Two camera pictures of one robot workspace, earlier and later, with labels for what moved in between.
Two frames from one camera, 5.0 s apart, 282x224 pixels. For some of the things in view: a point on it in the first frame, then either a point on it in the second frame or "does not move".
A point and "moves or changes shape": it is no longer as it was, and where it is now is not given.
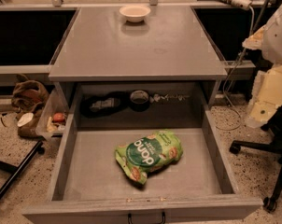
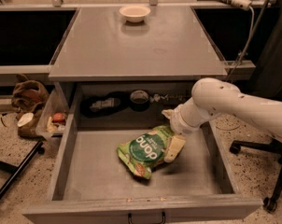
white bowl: x=134 y=13 does not move
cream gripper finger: x=256 y=40 → x=176 y=146
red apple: x=59 y=117 does not move
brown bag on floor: x=28 y=97 does not move
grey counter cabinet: x=169 y=47 does not move
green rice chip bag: x=145 y=154 moves or changes shape
